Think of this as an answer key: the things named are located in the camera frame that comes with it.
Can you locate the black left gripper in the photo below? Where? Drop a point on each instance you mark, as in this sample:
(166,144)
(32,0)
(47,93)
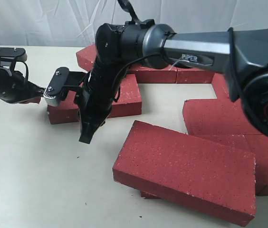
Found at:
(15,89)

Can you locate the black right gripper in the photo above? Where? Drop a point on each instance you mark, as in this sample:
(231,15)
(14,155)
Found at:
(99,91)

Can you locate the red brick with white specks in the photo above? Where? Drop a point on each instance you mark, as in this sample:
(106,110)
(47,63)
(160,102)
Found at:
(129,103)

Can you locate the large red brick front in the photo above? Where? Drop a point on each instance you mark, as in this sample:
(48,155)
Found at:
(206,176)

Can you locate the right robot arm grey Piper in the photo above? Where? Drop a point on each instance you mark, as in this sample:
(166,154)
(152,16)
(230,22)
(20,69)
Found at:
(240,56)

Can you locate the tilted red brick back left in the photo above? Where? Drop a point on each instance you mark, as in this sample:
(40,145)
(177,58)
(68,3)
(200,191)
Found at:
(86,57)

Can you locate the red brick back row left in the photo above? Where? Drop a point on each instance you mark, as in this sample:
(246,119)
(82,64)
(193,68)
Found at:
(145,75)

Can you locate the red brick back row right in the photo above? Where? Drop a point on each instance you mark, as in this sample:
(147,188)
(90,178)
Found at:
(193,76)

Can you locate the red brick third row right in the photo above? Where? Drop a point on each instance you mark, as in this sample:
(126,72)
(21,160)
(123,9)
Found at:
(216,117)

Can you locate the red brick second row right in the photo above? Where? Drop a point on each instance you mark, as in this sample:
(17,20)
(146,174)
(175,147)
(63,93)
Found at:
(219,86)

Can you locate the red brick front row hidden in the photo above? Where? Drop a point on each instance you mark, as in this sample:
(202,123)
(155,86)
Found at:
(236,141)

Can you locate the pale blue backdrop cloth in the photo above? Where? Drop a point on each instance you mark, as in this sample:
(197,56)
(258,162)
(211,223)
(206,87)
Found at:
(73,23)

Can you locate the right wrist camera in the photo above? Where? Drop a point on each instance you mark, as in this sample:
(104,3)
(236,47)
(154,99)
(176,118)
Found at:
(63,81)

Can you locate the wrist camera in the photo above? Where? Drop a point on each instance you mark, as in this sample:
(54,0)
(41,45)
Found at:
(15,53)
(63,81)

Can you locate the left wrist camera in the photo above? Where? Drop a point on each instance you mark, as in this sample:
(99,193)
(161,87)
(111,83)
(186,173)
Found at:
(15,53)

